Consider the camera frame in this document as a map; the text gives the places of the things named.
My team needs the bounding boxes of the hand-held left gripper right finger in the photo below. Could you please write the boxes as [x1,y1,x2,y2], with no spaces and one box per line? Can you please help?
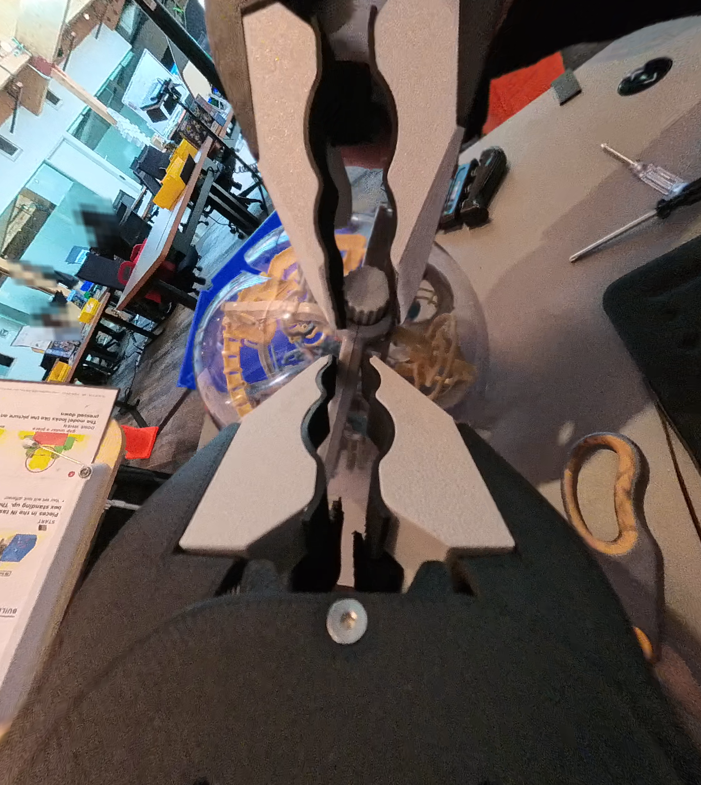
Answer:
[369,356,517,567]

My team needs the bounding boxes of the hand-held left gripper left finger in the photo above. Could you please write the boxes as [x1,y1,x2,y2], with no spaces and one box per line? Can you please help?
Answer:
[179,356,342,567]

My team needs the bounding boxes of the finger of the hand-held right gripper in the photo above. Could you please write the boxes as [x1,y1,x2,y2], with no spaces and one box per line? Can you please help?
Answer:
[240,0,354,330]
[369,0,468,327]

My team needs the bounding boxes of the yellow-handled scissors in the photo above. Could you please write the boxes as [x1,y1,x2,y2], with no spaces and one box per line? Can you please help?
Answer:
[562,432,665,666]

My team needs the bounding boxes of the clear maze ball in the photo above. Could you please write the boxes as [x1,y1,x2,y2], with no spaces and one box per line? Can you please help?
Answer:
[191,209,490,425]

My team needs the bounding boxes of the black bit holder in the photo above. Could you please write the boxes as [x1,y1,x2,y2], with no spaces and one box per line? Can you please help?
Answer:
[437,146,510,233]

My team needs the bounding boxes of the yellow bin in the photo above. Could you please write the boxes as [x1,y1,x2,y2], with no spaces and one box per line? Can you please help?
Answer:
[152,138,202,211]

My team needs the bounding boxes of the orange object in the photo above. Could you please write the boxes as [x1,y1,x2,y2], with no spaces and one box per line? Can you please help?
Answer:
[120,424,157,462]

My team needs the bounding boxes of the blue storage bin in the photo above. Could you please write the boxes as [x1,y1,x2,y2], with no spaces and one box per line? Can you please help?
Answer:
[177,209,292,391]

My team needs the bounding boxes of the wooden office desk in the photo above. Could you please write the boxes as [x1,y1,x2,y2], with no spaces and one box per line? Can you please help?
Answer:
[115,135,224,315]

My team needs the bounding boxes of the printed instruction sheet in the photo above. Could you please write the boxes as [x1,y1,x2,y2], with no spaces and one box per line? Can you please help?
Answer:
[0,378,118,739]

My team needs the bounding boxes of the black tweezers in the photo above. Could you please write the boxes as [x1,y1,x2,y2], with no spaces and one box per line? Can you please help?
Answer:
[658,403,701,607]

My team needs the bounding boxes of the black perforated pad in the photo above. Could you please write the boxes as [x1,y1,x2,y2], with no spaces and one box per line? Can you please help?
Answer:
[602,209,701,549]

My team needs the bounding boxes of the clear-handled screwdriver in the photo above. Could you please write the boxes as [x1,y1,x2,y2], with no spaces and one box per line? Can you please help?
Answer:
[601,143,690,198]

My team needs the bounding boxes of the black-handled screwdriver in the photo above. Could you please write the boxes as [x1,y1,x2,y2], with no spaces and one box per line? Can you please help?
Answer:
[569,157,701,263]

